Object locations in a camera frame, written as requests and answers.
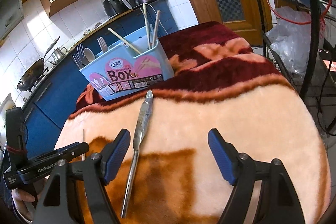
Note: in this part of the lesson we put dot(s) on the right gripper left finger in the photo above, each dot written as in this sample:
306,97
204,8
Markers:
59,202

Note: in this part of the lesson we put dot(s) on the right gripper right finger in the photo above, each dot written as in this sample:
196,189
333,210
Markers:
278,201

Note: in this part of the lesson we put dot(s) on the silver butter knife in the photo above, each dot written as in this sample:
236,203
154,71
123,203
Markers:
139,134

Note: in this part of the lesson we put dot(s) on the person's left hand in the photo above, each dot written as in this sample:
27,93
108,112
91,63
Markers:
20,198

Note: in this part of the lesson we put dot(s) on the blue lower cabinets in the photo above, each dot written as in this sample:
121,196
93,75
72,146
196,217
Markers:
54,99

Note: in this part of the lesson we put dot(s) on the black wok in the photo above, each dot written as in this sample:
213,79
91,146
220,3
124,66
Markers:
34,72

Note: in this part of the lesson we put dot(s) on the steel kettle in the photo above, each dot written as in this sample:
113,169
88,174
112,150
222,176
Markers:
58,55

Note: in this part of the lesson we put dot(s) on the plush floral blanket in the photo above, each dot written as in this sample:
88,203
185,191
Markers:
220,83

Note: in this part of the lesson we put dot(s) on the blue utensil holder box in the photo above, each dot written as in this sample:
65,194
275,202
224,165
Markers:
121,70

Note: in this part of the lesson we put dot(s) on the clear plastic bag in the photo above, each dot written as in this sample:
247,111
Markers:
291,40

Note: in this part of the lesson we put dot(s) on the black wire rack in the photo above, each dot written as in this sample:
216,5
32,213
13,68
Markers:
317,86

